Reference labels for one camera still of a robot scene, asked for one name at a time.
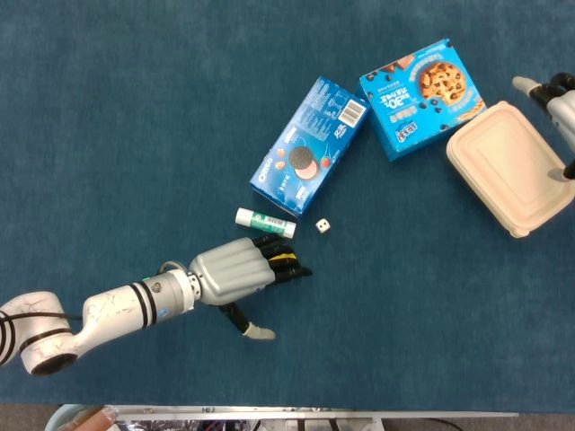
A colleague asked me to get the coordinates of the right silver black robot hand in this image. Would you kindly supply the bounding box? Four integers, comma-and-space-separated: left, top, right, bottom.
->
511, 71, 575, 181

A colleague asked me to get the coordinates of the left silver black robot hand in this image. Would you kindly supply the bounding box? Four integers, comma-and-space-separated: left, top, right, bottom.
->
188, 233, 314, 342

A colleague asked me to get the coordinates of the white green glue stick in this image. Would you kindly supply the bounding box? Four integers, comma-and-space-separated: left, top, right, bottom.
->
234, 207, 297, 240

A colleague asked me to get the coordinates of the beige lidded food container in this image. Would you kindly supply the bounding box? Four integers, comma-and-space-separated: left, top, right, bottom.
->
445, 101, 575, 239

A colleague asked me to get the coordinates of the light blue chocolate chip cookie box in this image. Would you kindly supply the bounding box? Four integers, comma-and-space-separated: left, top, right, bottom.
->
358, 38, 488, 162

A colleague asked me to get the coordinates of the blue Oreo cookie box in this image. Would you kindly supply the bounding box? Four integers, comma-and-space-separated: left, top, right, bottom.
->
249, 75, 372, 220

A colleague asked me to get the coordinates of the orange brown plastic object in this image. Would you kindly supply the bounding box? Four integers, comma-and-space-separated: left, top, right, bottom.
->
57, 405, 116, 431

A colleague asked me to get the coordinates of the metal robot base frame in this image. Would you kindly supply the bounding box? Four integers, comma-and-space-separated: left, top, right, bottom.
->
44, 403, 520, 431

